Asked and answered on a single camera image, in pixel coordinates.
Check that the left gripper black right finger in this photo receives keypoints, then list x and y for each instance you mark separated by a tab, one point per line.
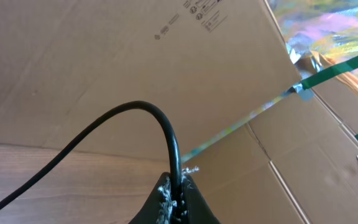
195	208

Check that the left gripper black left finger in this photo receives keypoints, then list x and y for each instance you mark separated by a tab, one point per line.
158	207

